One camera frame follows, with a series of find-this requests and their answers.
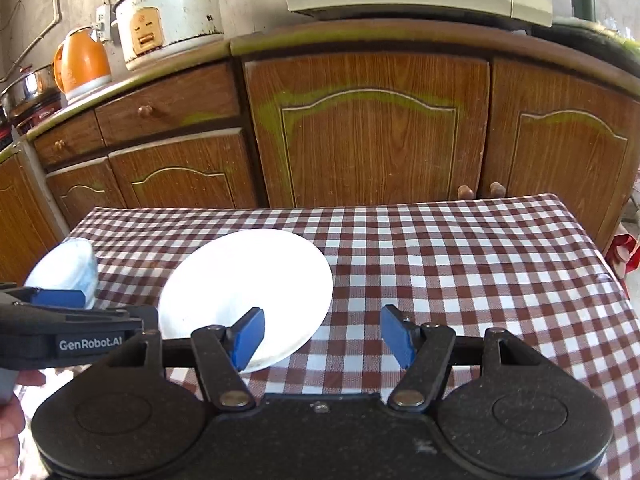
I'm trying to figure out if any blue patterned small bowl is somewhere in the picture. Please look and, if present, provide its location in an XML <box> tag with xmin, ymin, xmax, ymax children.
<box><xmin>24</xmin><ymin>237</ymin><xmax>99</xmax><ymax>310</ymax></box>

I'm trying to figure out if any white ceramic bowl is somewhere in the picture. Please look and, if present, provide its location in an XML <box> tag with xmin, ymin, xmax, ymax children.
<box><xmin>157</xmin><ymin>229</ymin><xmax>333</xmax><ymax>373</ymax></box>

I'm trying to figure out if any person's left hand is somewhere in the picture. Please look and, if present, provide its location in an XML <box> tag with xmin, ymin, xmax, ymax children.
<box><xmin>0</xmin><ymin>370</ymin><xmax>47</xmax><ymax>480</ymax></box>

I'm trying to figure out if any red white checkered tablecloth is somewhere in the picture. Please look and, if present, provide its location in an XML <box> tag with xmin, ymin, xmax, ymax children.
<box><xmin>73</xmin><ymin>194</ymin><xmax>639</xmax><ymax>479</ymax></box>

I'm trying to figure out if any steel pot with lid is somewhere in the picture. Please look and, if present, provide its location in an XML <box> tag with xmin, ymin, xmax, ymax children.
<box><xmin>1</xmin><ymin>64</ymin><xmax>62</xmax><ymax>122</ymax></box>

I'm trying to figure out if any red bag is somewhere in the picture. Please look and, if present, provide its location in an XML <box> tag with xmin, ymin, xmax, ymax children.
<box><xmin>604</xmin><ymin>224</ymin><xmax>639</xmax><ymax>289</ymax></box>

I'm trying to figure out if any orange electric kettle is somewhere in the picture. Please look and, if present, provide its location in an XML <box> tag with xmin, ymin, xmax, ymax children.
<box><xmin>52</xmin><ymin>26</ymin><xmax>112</xmax><ymax>105</ymax></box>

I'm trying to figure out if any brown wooden cabinet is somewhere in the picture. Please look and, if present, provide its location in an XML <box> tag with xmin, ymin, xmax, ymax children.
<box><xmin>1</xmin><ymin>20</ymin><xmax>639</xmax><ymax>282</ymax></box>

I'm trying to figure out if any white rice cooker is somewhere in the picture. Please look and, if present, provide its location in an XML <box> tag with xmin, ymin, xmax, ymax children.
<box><xmin>114</xmin><ymin>0</ymin><xmax>224</xmax><ymax>72</ymax></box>

